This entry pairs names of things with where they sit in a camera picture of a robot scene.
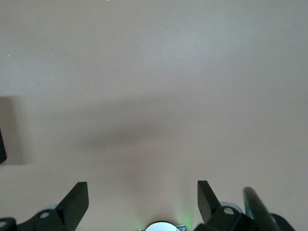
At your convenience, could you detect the black bar with grey tip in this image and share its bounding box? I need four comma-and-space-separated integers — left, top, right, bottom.
242, 186, 277, 231

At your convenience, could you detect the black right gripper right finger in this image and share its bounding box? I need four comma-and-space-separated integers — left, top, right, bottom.
196, 180, 251, 231

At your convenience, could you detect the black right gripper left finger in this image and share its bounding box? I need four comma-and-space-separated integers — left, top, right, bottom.
16, 181, 89, 231

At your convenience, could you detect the black plastic box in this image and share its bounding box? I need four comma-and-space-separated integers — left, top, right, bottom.
0, 129, 7, 165

